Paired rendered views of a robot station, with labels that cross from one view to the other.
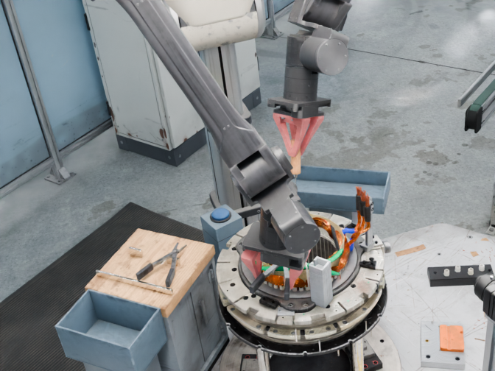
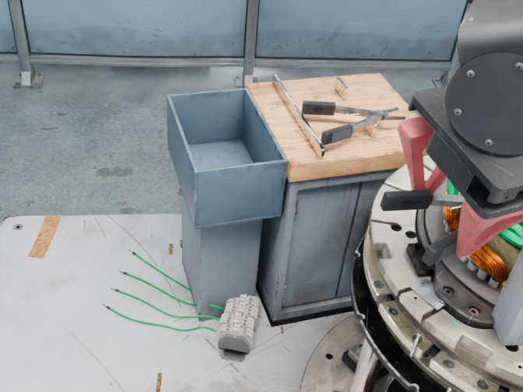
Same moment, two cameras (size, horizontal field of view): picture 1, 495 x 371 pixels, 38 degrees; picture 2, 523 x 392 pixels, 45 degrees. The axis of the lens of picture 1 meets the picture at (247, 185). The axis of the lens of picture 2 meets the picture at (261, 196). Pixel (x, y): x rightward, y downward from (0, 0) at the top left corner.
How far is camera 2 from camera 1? 76 cm
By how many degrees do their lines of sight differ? 32
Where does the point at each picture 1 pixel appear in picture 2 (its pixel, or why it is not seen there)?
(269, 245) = not seen: hidden behind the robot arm
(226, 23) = not seen: outside the picture
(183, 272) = (367, 147)
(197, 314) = (356, 225)
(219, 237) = not seen: hidden behind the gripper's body
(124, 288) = (280, 113)
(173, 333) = (292, 214)
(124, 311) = (260, 141)
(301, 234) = (507, 89)
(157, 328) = (266, 186)
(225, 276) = (403, 181)
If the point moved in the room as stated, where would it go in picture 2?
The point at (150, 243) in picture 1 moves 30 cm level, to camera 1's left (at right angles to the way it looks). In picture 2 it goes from (372, 94) to (218, 19)
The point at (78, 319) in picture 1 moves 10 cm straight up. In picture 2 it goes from (208, 115) to (210, 46)
